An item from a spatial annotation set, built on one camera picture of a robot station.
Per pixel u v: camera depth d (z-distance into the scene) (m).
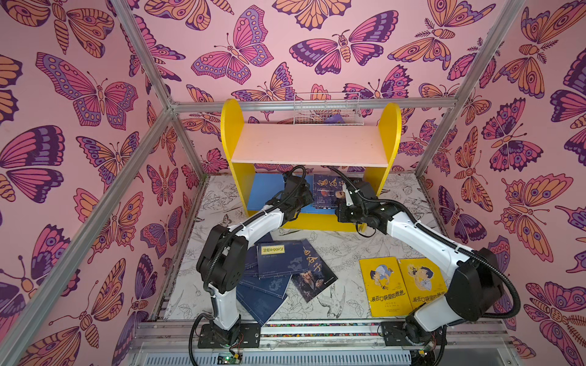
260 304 0.79
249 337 0.73
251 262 0.86
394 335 0.73
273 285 0.82
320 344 0.73
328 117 0.95
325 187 0.92
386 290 0.82
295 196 0.72
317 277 0.85
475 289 0.42
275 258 0.87
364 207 0.63
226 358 0.72
